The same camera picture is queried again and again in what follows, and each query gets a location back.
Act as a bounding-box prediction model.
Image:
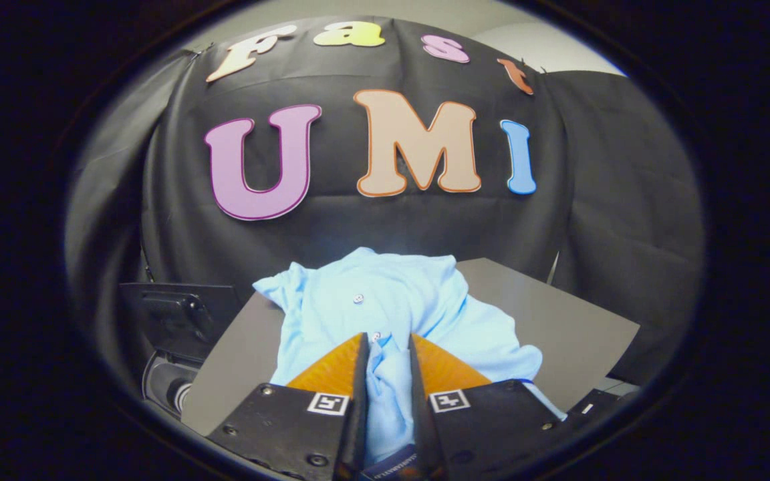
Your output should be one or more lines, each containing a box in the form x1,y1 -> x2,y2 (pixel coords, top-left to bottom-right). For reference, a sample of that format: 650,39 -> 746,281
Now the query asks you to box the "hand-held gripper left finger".
207,332 -> 370,481

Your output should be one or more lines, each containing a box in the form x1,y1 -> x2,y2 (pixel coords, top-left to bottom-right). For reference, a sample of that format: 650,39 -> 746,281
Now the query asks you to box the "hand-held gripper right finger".
409,333 -> 563,481

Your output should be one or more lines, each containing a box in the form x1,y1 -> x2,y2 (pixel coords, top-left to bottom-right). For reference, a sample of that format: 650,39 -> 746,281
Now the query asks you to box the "light blue shirt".
253,247 -> 567,472

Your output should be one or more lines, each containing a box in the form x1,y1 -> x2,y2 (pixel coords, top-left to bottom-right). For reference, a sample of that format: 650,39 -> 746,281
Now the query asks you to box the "dark washing machine lid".
118,282 -> 243,362

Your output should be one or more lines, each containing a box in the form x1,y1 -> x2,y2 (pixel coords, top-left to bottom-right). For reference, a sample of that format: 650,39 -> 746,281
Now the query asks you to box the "black backdrop cloth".
64,17 -> 705,388

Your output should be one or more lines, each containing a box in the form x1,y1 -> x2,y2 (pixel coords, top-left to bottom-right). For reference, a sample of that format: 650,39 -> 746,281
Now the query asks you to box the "black box device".
564,387 -> 634,423

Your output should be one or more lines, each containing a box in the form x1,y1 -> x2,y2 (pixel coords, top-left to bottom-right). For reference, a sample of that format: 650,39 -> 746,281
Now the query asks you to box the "beige cabinet with dark frame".
181,257 -> 640,436

